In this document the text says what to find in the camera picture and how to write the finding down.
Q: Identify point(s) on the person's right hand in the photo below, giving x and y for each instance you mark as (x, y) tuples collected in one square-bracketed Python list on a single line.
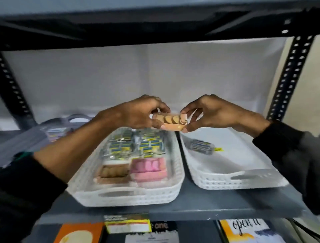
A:
[(220, 112)]

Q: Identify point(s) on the person's left hand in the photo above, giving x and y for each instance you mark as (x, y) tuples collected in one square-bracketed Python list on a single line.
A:
[(132, 112)]

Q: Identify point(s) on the person's left thumb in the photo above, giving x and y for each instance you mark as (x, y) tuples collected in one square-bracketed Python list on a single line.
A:
[(155, 123)]

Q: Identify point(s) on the person's right thumb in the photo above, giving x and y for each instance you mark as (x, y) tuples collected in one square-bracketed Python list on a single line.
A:
[(196, 126)]

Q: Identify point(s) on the orange biscuit packet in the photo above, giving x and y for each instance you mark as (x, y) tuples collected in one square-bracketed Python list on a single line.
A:
[(172, 122)]

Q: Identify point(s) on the person's right forearm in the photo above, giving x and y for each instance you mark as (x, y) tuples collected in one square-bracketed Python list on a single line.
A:
[(282, 147)]

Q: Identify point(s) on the person's left forearm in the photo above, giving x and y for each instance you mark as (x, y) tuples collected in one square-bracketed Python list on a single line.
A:
[(62, 155)]

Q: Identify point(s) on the single blue yellow snack packet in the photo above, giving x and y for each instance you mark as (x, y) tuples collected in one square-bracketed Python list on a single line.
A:
[(202, 146)]

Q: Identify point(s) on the pile of blue yellow packets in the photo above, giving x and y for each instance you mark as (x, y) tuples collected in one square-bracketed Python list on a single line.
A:
[(136, 145)]

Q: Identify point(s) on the pink biscuit packet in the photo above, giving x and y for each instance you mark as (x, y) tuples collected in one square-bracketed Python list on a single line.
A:
[(148, 169)]

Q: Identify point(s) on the white plastic basket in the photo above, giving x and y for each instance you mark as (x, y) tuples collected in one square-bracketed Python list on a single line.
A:
[(237, 162), (125, 192)]

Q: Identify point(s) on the brown biscuit packet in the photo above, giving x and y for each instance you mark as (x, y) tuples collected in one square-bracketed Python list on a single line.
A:
[(112, 173)]

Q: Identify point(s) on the dark metal shelving rack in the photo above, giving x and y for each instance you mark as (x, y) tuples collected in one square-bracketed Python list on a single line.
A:
[(160, 27)]

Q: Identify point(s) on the blue yellow packet in wrap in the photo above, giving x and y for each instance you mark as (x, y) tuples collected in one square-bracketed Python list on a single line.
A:
[(56, 132)]

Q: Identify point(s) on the yellow shelf label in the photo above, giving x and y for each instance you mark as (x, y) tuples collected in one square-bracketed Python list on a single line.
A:
[(127, 224)]

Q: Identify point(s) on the black book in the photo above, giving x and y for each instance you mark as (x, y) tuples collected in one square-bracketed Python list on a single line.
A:
[(155, 234)]

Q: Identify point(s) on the white yellow book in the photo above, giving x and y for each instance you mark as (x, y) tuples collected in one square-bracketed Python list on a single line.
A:
[(247, 231)]

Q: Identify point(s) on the grey plastic basket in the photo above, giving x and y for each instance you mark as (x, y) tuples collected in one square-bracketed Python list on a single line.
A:
[(30, 140)]

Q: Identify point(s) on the orange book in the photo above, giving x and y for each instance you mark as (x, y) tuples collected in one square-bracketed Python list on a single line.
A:
[(78, 233)]

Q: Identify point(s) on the green wristband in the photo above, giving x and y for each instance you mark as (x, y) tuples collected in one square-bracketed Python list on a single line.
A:
[(23, 154)]

